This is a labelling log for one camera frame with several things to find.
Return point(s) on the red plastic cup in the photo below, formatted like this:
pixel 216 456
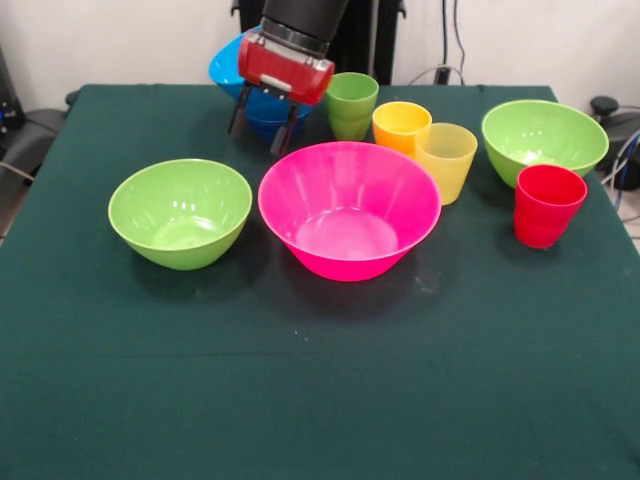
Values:
pixel 547 215

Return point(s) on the small dark blue bowl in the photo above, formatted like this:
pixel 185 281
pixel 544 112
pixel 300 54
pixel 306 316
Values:
pixel 265 131

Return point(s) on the orange-yellow plastic cup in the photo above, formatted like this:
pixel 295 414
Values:
pixel 397 127

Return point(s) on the small light blue bowl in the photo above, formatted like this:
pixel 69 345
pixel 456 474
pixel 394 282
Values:
pixel 265 104

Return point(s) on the pale yellow translucent cup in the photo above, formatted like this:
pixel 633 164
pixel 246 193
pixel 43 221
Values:
pixel 452 165

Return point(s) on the large pink plastic bowl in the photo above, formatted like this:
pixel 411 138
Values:
pixel 350 225

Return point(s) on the grey pedestal foot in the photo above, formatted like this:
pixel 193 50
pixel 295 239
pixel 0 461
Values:
pixel 620 125
pixel 35 135

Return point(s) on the dark green tablecloth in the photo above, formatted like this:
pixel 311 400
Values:
pixel 320 375

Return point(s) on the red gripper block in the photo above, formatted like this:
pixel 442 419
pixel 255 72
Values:
pixel 285 70

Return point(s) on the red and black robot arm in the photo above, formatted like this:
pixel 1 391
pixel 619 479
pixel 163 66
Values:
pixel 305 22

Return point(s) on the green plastic bowl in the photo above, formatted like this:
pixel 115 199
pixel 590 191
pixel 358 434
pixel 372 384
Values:
pixel 180 220
pixel 545 140

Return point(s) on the large blue plastic bowl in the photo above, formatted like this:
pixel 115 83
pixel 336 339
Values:
pixel 225 70

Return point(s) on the green plastic cup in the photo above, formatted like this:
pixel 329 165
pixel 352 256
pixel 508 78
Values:
pixel 352 105

